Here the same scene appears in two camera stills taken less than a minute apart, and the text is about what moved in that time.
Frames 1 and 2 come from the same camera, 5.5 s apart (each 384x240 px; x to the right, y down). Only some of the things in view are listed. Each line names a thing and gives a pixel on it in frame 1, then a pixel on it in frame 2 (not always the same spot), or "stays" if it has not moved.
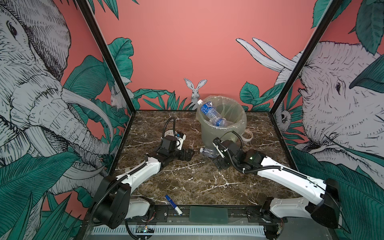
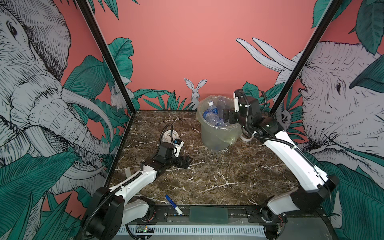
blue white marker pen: (173, 204) stays
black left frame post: (86, 7) stays
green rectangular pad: (208, 214) stays
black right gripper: (220, 160) → (233, 115)
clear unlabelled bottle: (210, 153) → (222, 102)
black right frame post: (332, 9) stays
